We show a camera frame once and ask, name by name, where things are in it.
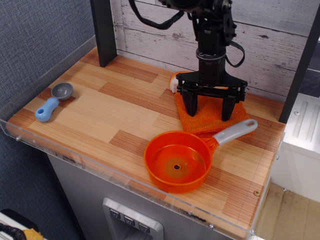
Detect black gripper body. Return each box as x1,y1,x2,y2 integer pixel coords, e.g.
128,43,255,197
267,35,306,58
176,53,248,103

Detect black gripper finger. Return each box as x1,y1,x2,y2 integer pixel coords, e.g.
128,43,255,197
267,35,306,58
181,89,198,117
221,96,236,122

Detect orange cloth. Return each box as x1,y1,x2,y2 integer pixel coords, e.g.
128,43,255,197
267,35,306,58
174,93,250,138

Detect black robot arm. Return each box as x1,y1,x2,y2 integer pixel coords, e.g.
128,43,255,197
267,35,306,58
161,0,248,121

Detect toy salmon sushi piece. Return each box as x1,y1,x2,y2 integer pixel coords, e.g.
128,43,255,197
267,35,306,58
168,70,190,94

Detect white ribbed appliance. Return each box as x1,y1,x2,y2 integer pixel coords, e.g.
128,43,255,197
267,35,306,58
270,93,320,202

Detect clear acrylic table guard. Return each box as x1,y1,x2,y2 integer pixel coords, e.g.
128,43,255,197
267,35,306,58
0,32,288,240

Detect blue grey toy scoop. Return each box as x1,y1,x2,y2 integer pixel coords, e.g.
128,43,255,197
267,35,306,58
35,82,74,123

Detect silver dispenser button panel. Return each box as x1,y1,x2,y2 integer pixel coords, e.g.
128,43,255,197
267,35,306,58
102,197,165,240

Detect yellow object bottom left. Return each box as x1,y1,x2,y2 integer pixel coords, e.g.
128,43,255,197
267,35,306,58
22,228,45,240

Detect orange toy pan grey handle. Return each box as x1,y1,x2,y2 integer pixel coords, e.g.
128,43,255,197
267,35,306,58
143,119,258,193

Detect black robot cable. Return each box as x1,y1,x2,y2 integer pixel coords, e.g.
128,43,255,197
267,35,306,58
128,0,246,68

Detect black right shelf post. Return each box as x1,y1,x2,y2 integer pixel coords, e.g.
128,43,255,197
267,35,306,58
278,6,320,124

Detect black shelf post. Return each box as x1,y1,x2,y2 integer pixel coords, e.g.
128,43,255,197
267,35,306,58
90,0,118,67
278,6,320,124

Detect black left shelf post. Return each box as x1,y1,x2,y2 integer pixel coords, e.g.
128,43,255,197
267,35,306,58
90,0,118,67

